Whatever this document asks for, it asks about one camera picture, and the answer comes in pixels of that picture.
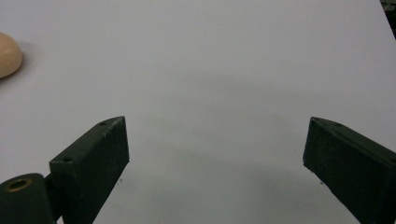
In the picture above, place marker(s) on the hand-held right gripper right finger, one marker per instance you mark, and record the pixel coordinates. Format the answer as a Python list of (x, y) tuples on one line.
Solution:
[(348, 168)]

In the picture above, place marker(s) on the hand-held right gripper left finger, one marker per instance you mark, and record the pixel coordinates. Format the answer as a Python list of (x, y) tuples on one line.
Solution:
[(93, 165)]

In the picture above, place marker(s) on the beige egg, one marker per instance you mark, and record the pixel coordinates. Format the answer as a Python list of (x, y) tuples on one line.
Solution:
[(8, 56)]

